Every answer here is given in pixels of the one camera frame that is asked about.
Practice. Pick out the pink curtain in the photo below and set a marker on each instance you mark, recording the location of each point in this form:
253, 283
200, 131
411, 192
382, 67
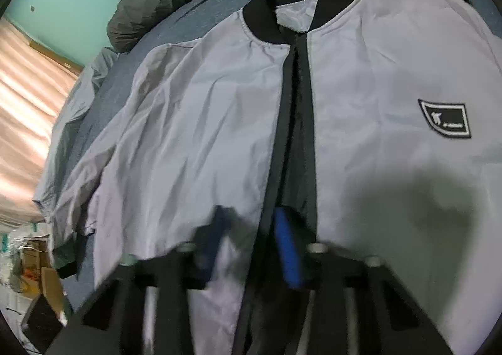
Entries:
23, 104

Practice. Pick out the cardboard box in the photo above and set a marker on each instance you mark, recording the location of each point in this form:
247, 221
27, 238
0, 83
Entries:
51, 286

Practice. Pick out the clear plastic bag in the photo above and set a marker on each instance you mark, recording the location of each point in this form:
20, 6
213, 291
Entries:
15, 249

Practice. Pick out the grey jacket with black trim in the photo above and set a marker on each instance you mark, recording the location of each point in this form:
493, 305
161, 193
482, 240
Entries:
196, 123

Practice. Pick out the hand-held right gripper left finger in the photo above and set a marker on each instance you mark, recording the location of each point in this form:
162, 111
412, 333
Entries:
213, 237

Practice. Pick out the light grey sheet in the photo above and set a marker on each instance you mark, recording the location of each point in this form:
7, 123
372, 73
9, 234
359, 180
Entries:
98, 64

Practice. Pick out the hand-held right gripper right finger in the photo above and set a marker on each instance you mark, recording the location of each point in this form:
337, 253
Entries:
288, 249

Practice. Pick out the dark grey duvet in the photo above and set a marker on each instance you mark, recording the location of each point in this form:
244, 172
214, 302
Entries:
157, 5

